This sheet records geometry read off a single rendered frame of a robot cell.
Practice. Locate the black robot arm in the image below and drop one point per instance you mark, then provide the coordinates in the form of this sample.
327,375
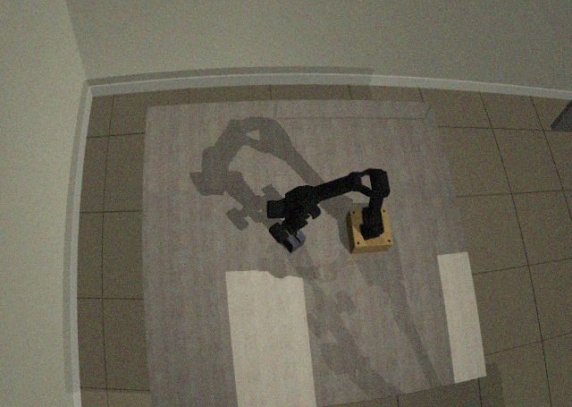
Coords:
302,199

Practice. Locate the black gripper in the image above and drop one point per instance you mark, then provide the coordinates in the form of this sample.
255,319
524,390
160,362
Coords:
291,225

